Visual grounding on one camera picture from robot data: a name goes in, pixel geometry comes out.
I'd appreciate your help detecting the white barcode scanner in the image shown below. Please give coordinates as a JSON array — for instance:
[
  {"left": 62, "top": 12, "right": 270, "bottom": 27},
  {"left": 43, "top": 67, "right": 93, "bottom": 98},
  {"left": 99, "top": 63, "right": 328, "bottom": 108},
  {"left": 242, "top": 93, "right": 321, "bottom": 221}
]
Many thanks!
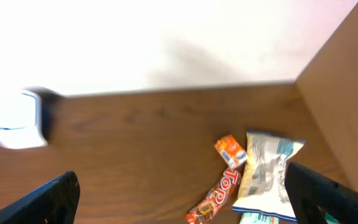
[{"left": 0, "top": 87, "right": 62, "bottom": 150}]

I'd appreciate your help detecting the red Top chocolate bar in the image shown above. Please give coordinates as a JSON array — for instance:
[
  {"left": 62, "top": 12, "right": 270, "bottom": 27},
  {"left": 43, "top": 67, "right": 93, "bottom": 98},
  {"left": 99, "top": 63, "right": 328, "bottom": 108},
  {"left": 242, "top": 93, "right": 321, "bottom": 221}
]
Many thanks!
[{"left": 185, "top": 168, "right": 241, "bottom": 224}]

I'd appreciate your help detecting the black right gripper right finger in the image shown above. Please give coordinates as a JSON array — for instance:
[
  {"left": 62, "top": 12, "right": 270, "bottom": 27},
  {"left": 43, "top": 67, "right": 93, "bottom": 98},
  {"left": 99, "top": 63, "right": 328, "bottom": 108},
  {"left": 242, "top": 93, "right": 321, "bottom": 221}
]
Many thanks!
[{"left": 285, "top": 162, "right": 358, "bottom": 224}]

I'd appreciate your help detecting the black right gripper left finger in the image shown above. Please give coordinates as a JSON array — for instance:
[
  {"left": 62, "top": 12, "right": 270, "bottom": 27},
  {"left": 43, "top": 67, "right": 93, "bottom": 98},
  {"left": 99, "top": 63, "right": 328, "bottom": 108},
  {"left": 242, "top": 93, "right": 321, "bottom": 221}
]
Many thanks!
[{"left": 0, "top": 171, "right": 80, "bottom": 224}]

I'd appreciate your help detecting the small orange snack box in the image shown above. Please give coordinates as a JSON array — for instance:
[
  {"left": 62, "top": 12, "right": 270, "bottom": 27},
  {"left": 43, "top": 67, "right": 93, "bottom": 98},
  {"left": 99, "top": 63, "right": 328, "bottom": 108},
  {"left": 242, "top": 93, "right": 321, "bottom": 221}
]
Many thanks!
[{"left": 214, "top": 134, "right": 248, "bottom": 170}]

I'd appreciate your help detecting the large yellow snack bag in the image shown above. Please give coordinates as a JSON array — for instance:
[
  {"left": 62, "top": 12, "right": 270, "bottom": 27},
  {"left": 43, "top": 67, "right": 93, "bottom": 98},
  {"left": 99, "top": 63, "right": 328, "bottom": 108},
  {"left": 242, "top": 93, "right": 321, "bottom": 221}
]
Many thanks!
[{"left": 232, "top": 131, "right": 305, "bottom": 222}]

